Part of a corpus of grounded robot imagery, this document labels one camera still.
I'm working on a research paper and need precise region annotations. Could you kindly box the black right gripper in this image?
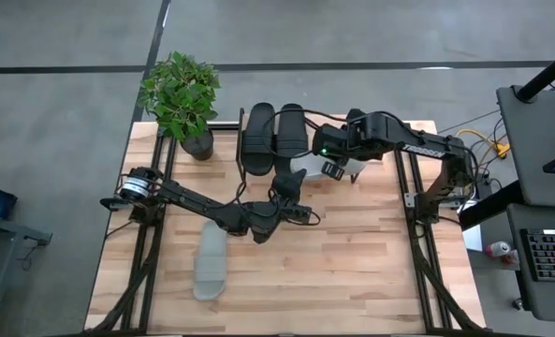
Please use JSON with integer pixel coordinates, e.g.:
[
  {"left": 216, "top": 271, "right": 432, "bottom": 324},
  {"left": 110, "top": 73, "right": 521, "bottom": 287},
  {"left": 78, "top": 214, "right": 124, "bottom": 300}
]
[{"left": 311, "top": 120, "right": 370, "bottom": 183}]

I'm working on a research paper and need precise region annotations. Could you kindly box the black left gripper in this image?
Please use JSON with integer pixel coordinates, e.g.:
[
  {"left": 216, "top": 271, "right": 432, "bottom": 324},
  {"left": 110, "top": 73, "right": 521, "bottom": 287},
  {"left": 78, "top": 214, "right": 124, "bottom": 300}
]
[{"left": 246, "top": 167, "right": 314, "bottom": 245}]

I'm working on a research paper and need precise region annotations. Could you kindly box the grey slide sandal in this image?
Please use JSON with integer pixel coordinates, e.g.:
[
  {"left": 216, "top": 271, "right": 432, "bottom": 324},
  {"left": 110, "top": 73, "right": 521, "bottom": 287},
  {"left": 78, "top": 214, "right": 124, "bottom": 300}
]
[
  {"left": 192, "top": 220, "right": 228, "bottom": 302},
  {"left": 289, "top": 153, "right": 368, "bottom": 183}
]

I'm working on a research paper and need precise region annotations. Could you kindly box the black slide sandal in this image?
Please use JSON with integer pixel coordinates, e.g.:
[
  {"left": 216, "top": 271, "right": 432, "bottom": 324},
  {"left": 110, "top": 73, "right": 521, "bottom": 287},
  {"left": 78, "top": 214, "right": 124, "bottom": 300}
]
[
  {"left": 275, "top": 103, "right": 310, "bottom": 163},
  {"left": 241, "top": 102, "right": 277, "bottom": 178}
]

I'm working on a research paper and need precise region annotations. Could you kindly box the green leafy plant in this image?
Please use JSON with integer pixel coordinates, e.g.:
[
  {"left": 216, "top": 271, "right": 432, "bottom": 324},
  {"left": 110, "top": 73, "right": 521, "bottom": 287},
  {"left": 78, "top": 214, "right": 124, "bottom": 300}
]
[{"left": 139, "top": 50, "right": 222, "bottom": 144}]

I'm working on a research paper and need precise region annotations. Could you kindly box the white paper sheet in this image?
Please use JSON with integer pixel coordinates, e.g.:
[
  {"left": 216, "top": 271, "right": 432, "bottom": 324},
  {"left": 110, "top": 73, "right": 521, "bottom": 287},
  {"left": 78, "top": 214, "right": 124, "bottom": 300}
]
[{"left": 460, "top": 199, "right": 485, "bottom": 253}]

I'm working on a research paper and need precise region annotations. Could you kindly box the black desk beam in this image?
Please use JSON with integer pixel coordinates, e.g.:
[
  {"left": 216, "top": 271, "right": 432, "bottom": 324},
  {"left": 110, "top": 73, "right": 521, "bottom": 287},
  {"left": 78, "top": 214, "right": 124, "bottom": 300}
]
[{"left": 458, "top": 180, "right": 524, "bottom": 230}]

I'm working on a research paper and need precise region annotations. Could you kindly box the red and white can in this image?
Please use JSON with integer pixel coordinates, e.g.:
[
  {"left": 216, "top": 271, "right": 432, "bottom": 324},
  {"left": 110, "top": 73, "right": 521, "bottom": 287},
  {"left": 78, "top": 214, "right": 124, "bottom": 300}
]
[{"left": 486, "top": 240, "right": 513, "bottom": 259}]

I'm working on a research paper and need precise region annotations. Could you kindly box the grey desk surface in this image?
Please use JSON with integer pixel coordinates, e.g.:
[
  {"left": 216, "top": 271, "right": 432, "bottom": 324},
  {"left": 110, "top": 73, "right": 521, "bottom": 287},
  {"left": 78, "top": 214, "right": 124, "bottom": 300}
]
[
  {"left": 495, "top": 85, "right": 555, "bottom": 210},
  {"left": 505, "top": 203, "right": 555, "bottom": 324}
]

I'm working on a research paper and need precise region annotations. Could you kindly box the black round pole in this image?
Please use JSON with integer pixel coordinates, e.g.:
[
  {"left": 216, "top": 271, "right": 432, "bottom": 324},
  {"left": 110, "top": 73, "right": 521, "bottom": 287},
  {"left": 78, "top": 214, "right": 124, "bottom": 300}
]
[{"left": 515, "top": 42, "right": 555, "bottom": 103}]

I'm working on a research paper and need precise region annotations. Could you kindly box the backlit computer keyboard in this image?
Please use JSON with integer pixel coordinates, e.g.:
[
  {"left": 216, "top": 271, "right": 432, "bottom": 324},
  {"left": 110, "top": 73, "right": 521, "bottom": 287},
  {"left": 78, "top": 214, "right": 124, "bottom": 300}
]
[{"left": 519, "top": 227, "right": 555, "bottom": 283}]

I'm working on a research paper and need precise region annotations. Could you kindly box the grey metal stand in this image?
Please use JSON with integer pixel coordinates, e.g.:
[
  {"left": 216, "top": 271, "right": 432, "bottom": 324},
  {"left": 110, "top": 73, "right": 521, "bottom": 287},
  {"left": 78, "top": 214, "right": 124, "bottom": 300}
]
[{"left": 0, "top": 213, "right": 53, "bottom": 337}]

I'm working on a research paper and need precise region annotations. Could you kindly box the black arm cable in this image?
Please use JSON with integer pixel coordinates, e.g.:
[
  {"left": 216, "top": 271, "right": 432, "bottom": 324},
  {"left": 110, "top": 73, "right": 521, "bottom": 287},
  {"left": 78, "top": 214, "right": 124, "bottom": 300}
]
[{"left": 229, "top": 180, "right": 323, "bottom": 228}]

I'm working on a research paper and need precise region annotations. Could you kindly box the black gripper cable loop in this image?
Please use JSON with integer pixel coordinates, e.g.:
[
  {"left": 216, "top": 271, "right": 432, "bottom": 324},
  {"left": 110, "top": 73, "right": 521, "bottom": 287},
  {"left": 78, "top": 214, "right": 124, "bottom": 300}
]
[{"left": 260, "top": 108, "right": 353, "bottom": 159}]

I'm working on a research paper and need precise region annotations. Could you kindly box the wooden shelf with black frame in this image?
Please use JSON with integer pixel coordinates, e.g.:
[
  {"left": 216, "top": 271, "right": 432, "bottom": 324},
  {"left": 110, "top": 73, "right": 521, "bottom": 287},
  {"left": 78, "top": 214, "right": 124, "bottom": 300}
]
[{"left": 236, "top": 107, "right": 366, "bottom": 184}]

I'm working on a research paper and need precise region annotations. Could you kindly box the black aluminium rig frame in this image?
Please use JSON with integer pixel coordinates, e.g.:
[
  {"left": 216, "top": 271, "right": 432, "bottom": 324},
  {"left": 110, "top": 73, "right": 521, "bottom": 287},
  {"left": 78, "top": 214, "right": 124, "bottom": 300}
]
[{"left": 82, "top": 120, "right": 491, "bottom": 337}]

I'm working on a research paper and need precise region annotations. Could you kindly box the yellow cable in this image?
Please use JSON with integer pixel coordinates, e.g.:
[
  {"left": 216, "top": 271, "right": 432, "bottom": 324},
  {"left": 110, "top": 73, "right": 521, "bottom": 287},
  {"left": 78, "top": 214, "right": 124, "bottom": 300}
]
[{"left": 453, "top": 128, "right": 512, "bottom": 155}]

